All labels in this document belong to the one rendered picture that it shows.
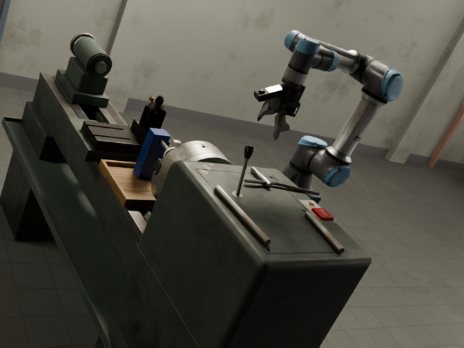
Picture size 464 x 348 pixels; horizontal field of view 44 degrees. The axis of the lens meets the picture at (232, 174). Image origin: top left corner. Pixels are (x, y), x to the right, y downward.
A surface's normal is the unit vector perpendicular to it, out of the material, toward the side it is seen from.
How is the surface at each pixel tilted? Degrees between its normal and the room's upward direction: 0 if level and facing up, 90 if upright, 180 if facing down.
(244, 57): 90
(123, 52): 90
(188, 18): 90
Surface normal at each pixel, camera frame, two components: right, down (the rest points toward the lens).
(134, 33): 0.43, 0.54
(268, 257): 0.38, -0.84
